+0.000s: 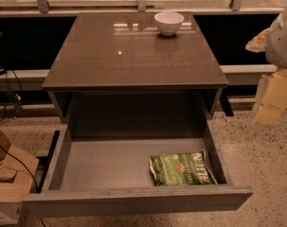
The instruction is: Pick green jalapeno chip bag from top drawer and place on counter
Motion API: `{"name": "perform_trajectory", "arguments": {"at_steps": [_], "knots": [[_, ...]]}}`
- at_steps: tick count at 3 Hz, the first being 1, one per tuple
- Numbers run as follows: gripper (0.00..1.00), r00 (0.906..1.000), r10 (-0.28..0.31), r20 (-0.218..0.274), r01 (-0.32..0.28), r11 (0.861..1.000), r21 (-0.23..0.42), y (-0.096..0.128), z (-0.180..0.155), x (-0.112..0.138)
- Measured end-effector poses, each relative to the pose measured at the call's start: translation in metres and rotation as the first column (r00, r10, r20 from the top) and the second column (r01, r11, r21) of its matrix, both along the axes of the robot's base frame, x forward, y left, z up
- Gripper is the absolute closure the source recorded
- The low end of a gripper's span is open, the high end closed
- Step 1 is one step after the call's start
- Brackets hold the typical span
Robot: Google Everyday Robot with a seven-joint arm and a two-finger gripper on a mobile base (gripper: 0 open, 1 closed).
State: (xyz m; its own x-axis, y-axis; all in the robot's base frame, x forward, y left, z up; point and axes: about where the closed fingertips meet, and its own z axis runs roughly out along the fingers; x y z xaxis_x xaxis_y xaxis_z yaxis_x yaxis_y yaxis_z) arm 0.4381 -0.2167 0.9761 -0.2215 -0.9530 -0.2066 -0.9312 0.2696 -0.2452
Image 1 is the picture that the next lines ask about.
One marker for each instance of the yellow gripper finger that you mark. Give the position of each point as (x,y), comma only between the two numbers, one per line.
(258,43)
(271,98)

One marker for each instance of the green jalapeno chip bag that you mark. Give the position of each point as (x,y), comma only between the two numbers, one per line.
(180,169)

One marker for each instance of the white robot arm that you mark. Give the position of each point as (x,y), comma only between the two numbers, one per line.
(276,50)

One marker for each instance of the grey cabinet with glossy top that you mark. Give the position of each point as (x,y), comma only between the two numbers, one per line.
(118,76)

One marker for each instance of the open grey top drawer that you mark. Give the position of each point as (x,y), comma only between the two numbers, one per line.
(100,166)

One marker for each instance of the white ceramic bowl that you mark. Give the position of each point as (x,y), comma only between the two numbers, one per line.
(168,22)

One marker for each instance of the brown cardboard box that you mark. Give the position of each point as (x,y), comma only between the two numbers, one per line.
(17,168)

